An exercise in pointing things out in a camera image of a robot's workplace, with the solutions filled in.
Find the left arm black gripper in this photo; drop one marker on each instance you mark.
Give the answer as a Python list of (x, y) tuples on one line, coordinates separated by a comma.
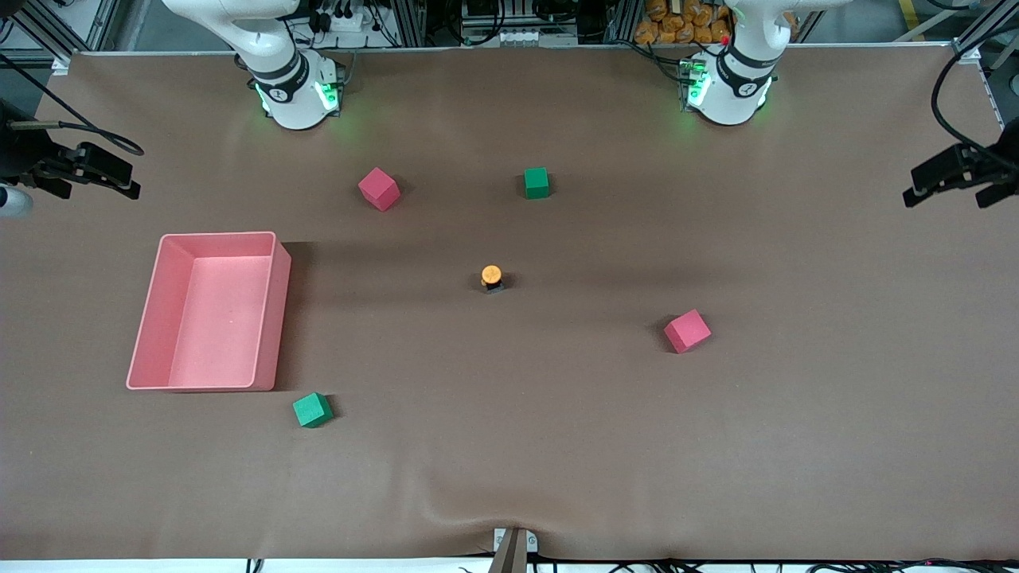
[(1005, 159)]

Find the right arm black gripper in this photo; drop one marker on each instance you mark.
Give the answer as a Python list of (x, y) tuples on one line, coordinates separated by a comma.
[(22, 153)]

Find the orange push button black base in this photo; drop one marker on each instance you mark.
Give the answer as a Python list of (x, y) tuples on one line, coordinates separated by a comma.
[(492, 274)]

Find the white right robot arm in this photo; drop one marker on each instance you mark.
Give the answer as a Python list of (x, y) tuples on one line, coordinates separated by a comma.
[(294, 95)]

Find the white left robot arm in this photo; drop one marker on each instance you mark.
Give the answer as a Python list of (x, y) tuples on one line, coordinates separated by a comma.
[(728, 95)]

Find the pink plastic tray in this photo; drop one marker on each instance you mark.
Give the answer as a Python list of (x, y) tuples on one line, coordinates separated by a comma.
[(215, 318)]

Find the pink foam cube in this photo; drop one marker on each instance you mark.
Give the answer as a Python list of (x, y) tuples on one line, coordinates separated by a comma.
[(688, 331), (379, 189)]

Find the white power strip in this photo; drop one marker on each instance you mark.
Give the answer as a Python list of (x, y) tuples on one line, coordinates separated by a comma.
[(342, 20)]

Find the orange packaged goods pile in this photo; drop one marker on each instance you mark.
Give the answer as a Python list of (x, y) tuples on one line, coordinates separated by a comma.
[(685, 24)]

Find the green foam cube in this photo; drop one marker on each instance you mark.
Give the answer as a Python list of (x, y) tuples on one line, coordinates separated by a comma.
[(312, 411), (536, 184)]

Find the white terminal strip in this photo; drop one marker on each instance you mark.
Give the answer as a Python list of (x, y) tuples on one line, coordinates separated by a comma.
[(537, 37)]

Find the brown table cloth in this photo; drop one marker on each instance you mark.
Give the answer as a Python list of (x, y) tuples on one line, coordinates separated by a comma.
[(509, 446)]

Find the aluminium frame profile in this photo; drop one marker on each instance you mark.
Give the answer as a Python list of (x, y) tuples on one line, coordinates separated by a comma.
[(102, 20), (967, 52)]

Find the metal table edge bracket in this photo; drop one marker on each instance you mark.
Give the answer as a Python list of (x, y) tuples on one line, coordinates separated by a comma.
[(513, 557)]

